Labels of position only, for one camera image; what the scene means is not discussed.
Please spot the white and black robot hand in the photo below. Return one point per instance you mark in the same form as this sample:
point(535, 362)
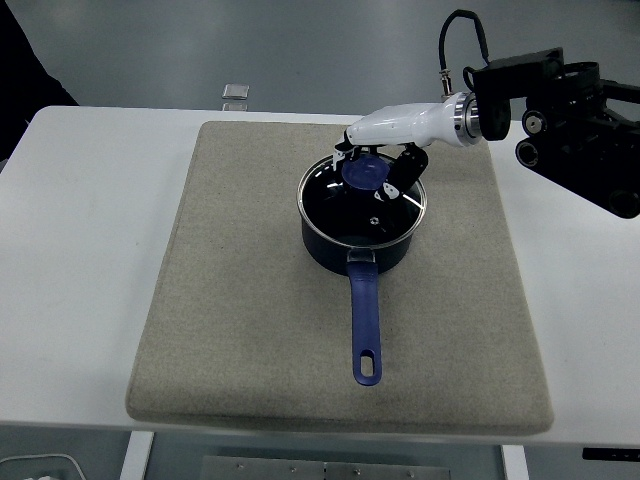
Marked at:
point(405, 125)

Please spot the small silver floor plate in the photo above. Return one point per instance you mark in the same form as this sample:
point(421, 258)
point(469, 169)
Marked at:
point(235, 91)

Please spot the grey metal plate with screws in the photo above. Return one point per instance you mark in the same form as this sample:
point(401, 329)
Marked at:
point(280, 470)

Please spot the person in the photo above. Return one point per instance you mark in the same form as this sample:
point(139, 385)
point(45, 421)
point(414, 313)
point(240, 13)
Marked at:
point(20, 75)

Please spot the white table leg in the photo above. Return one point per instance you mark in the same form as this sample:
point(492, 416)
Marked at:
point(516, 465)
point(136, 457)

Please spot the beige fabric mat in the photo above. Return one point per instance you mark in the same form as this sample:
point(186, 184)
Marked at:
point(240, 310)

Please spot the black table control panel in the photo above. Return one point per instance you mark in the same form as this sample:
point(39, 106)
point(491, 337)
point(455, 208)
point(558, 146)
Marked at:
point(610, 453)

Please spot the glass lid with blue knob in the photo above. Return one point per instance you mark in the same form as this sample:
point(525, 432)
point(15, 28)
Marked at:
point(325, 205)

